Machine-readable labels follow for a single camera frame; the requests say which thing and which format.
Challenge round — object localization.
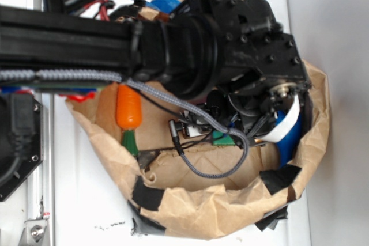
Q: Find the green rectangular block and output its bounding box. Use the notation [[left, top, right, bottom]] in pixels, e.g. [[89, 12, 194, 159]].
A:
[[212, 131, 235, 146]]

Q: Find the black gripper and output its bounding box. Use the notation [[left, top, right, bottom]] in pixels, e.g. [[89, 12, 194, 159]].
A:
[[170, 0, 312, 140]]

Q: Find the white flat ribbon cable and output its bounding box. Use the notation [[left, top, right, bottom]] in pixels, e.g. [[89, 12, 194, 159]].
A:
[[261, 94, 300, 143]]

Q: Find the metal corner bracket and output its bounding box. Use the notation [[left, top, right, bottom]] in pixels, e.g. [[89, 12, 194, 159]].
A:
[[18, 219, 50, 246]]

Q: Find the blue toy bottle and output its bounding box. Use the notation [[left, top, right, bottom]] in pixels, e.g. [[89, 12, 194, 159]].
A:
[[276, 115, 302, 168]]

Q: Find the grey braided cable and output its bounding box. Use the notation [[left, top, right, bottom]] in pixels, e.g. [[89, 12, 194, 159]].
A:
[[0, 68, 250, 178]]

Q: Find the orange toy carrot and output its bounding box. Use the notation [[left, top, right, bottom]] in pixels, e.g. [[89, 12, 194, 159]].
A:
[[116, 85, 142, 157]]

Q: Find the aluminium frame rail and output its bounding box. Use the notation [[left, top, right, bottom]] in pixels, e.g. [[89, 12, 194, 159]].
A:
[[25, 0, 55, 246]]

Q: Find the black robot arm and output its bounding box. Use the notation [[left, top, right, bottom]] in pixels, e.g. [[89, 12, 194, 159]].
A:
[[1, 0, 311, 131]]

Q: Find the brown paper bag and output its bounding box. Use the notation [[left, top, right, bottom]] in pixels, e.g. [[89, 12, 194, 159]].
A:
[[66, 61, 330, 239]]

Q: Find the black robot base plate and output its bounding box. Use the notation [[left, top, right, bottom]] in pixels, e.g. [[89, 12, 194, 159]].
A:
[[1, 93, 43, 202]]

